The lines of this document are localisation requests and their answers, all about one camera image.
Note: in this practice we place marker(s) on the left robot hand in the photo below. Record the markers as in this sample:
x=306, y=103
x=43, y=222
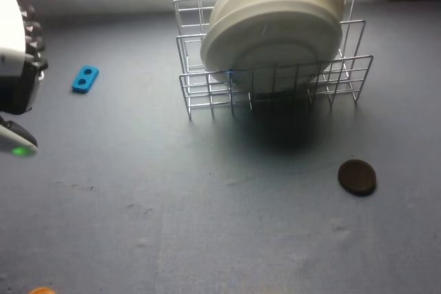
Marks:
x=13, y=49

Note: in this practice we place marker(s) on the blue block with two holes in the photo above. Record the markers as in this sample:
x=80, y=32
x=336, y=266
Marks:
x=85, y=80

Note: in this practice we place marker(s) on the orange swirl cookie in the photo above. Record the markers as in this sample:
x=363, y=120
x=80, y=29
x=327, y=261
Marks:
x=41, y=290

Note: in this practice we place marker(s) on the brown round cookie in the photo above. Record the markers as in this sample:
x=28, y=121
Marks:
x=357, y=177

